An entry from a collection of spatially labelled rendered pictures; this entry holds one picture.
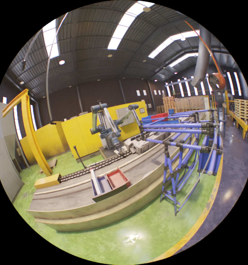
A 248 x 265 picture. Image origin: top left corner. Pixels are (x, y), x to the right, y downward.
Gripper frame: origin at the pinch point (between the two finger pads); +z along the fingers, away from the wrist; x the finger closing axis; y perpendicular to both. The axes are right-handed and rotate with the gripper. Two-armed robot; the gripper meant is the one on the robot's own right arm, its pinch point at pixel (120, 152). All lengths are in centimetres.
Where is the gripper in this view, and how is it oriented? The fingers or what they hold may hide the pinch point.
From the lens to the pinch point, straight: 147.1
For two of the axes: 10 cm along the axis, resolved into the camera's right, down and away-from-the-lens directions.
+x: 8.6, -3.3, 3.9
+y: 3.1, -2.8, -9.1
